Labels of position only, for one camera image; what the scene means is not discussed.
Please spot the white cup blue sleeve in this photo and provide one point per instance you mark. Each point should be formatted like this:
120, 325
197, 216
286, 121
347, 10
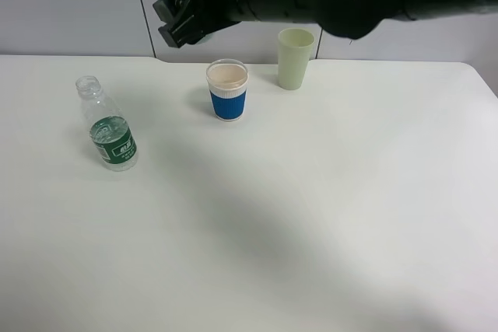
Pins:
227, 81

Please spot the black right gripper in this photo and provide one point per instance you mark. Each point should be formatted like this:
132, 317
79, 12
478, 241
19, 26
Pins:
191, 21

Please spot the clear water bottle green label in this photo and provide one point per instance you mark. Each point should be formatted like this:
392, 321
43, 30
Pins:
108, 130

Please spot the light green plastic cup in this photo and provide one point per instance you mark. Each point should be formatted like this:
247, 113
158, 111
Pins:
295, 48

